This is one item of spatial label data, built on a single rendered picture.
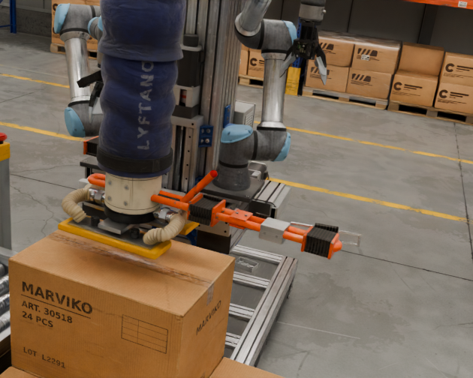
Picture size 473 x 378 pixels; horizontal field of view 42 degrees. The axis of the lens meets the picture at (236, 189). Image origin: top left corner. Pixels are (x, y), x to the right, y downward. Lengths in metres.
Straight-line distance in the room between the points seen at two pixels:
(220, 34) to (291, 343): 1.69
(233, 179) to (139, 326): 0.76
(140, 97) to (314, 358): 1.95
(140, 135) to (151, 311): 0.50
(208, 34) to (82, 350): 1.26
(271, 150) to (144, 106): 0.76
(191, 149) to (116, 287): 0.83
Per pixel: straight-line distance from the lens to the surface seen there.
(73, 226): 1.91
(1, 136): 2.83
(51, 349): 2.07
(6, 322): 2.45
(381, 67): 8.81
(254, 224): 1.72
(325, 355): 3.31
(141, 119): 1.72
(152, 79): 1.70
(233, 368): 2.22
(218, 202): 1.81
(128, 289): 1.84
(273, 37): 2.36
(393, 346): 3.51
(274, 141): 2.33
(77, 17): 2.57
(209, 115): 2.52
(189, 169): 2.51
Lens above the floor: 1.91
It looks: 22 degrees down
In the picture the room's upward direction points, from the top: 7 degrees clockwise
